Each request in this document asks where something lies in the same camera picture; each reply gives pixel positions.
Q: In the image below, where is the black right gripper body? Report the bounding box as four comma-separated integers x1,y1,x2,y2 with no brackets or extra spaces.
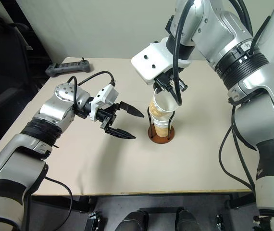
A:
153,69,188,94

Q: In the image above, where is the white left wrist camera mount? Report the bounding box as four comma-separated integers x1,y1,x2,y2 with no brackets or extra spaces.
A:
88,82,120,121

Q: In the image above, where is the black office chair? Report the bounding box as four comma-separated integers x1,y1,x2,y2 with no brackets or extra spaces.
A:
0,7,47,151

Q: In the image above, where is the black vertical post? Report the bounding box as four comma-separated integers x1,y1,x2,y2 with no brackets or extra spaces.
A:
13,0,54,64

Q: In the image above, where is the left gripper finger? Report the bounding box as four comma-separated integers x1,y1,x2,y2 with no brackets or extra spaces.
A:
104,126,137,141
120,101,145,118

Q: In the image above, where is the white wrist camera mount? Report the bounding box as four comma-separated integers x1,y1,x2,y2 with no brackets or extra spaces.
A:
88,82,120,121
130,40,192,86

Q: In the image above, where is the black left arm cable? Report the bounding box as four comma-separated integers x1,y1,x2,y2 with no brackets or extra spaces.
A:
44,70,116,226

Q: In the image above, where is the dark grey remote controller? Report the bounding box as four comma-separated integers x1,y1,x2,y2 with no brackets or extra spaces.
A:
45,56,92,78

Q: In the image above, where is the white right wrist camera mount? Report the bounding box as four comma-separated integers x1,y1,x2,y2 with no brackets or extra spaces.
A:
130,40,192,86

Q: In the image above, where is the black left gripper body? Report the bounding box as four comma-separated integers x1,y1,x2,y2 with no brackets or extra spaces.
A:
95,102,125,132

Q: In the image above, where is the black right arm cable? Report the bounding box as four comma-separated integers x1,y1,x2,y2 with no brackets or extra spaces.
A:
172,0,272,193

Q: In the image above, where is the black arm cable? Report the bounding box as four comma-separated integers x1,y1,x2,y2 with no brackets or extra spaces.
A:
44,70,116,226
172,0,272,193

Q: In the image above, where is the tan paper cup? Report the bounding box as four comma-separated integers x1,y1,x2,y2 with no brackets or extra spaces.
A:
151,115,174,128
149,88,179,119
152,124,172,139

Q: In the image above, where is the dark rounded shape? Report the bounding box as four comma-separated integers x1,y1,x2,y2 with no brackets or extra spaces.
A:
176,209,206,231
115,211,150,231

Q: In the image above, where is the wire cup holder brown base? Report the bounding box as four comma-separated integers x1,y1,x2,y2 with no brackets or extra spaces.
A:
146,105,176,145

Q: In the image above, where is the black metal table frame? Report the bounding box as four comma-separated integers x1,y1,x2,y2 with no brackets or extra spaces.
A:
31,191,261,231

